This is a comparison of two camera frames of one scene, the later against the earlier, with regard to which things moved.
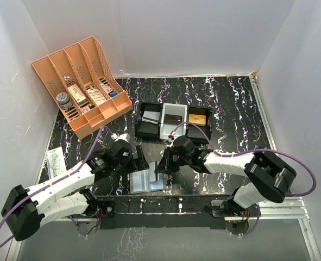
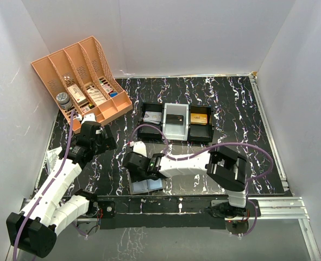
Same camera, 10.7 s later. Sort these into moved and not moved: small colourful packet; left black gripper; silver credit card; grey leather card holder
Moved: left black gripper
Not moved: silver credit card; small colourful packet; grey leather card holder
